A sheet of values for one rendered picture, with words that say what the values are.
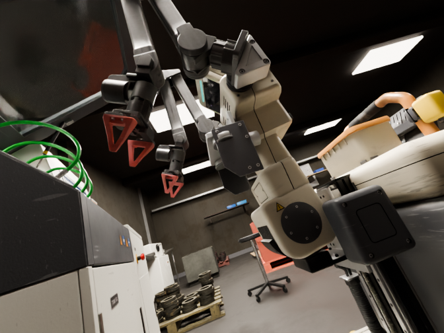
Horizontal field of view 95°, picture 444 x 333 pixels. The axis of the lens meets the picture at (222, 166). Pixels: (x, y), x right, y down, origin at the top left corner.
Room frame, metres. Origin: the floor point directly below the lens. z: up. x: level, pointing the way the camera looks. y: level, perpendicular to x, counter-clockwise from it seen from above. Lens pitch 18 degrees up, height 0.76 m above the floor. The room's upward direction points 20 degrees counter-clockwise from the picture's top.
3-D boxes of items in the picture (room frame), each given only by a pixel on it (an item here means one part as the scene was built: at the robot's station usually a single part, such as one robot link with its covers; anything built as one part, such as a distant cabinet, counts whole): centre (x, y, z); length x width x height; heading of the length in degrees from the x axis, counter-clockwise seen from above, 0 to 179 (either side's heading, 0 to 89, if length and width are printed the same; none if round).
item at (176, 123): (0.86, 0.14, 1.40); 0.11 x 0.06 x 0.43; 6
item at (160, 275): (4.88, 2.24, 0.56); 2.42 x 0.60 x 1.13; 5
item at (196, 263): (5.31, 1.26, 0.32); 0.94 x 0.75 x 0.63; 10
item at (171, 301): (2.84, 1.12, 0.21); 1.16 x 0.82 x 0.42; 97
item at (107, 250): (0.73, 0.46, 0.87); 0.62 x 0.04 x 0.16; 22
